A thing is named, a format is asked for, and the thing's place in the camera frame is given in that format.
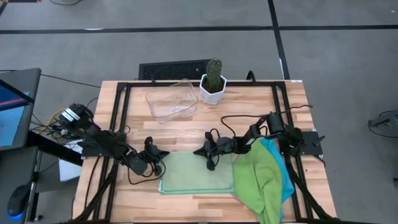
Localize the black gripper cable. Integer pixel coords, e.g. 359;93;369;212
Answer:
220;114;270;139
126;155;167;186

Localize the white paper box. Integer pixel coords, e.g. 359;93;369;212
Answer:
58;139;83;183

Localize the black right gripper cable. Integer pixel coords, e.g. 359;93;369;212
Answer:
220;114;270;139

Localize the bright green microfiber towel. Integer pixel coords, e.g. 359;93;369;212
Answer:
232;138;284;224

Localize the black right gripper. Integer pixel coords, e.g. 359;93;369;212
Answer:
193;138;237;160

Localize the pale green towel teal edge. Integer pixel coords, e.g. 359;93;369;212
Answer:
157;150;236;195

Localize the laptop with blue screen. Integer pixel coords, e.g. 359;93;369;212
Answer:
0;67;42;152

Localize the clear plastic bin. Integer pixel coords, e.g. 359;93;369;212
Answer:
145;78;199;124

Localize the black floor cable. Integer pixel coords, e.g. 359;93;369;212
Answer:
40;73;102;89

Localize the grey side desk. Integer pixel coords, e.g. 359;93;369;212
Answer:
0;146;43;224

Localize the grey floor stand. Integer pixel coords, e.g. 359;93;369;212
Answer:
368;108;398;138

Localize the yellow cable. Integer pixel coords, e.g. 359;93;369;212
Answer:
37;108;68;134

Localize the blue microfiber towel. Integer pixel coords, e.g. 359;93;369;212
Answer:
260;137;295;220

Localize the black aluminium table frame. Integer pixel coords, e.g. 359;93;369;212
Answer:
70;80;340;224

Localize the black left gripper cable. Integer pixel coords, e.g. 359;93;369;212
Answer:
126;155;167;186

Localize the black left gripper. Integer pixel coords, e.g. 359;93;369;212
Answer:
143;148;170;166

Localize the white hexagonal plant pot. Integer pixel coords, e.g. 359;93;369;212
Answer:
199;73;228;105

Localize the black computer mouse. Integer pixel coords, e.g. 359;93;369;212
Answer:
6;184;32;218

